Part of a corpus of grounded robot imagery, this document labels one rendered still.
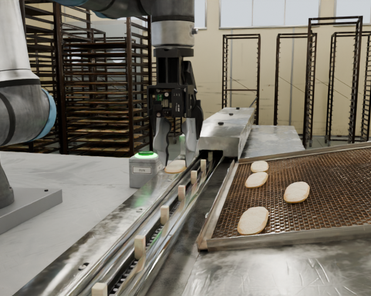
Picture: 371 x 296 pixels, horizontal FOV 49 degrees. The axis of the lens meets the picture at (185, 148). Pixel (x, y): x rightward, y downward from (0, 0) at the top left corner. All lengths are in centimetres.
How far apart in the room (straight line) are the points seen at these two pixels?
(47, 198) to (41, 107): 20
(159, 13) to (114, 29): 757
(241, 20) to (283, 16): 75
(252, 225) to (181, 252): 17
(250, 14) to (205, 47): 101
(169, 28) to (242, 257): 40
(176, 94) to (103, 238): 26
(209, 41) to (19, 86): 704
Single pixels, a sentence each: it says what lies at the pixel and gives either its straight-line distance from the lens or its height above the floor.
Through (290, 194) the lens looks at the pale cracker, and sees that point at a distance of 64.
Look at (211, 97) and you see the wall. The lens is 782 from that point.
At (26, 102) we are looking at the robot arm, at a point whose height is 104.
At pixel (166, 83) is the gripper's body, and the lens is 68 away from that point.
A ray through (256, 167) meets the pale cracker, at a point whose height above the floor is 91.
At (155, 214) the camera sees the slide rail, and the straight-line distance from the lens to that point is 74.
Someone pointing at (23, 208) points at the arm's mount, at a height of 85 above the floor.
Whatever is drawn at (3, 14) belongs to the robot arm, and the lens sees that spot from 95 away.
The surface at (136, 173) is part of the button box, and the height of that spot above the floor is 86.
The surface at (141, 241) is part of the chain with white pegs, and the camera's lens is 58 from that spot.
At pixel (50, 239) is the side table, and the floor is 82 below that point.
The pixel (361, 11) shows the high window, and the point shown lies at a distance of 795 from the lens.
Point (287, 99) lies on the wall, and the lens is 775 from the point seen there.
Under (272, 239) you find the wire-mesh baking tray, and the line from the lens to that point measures 48.
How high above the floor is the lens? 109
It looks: 10 degrees down
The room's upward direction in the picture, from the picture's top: straight up
